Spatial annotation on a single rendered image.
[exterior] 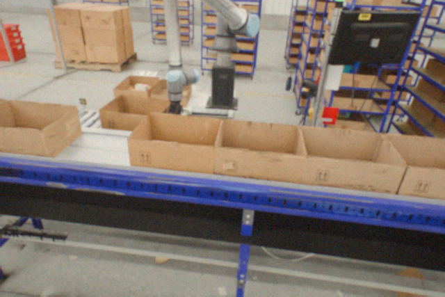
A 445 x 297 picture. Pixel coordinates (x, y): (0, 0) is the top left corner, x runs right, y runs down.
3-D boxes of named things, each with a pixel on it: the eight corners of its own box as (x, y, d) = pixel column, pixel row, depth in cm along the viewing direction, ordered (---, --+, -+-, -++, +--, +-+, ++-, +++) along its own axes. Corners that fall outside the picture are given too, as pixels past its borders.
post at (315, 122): (318, 138, 219) (347, 7, 177) (319, 142, 214) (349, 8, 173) (302, 137, 220) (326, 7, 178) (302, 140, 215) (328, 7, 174)
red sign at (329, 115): (334, 124, 212) (338, 108, 206) (335, 124, 212) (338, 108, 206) (311, 122, 214) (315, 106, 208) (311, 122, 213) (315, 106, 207)
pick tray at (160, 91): (192, 90, 272) (192, 80, 267) (186, 107, 238) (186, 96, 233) (160, 89, 272) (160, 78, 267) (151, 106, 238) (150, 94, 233)
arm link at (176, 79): (185, 71, 178) (172, 75, 172) (186, 92, 184) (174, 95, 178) (176, 68, 184) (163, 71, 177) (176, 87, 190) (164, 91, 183)
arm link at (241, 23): (245, 18, 220) (171, -47, 161) (265, 21, 210) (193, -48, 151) (238, 38, 221) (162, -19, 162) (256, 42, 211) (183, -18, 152)
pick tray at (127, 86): (160, 87, 277) (159, 76, 272) (148, 103, 243) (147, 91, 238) (130, 85, 278) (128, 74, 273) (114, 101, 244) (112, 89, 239)
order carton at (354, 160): (372, 161, 154) (382, 132, 146) (394, 199, 128) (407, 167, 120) (294, 154, 158) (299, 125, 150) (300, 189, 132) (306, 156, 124)
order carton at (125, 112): (174, 122, 214) (174, 100, 206) (158, 142, 189) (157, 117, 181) (124, 115, 221) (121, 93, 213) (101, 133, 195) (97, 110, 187)
